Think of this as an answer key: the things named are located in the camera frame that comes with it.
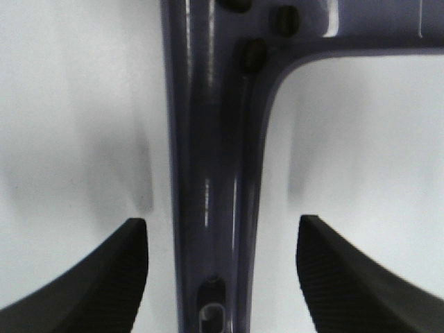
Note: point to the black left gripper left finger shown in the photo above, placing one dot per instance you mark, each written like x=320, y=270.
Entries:
x=101, y=293

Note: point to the grey plastic dustpan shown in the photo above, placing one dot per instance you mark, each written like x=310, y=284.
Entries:
x=224, y=63

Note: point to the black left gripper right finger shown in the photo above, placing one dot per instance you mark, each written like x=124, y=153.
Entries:
x=346, y=291

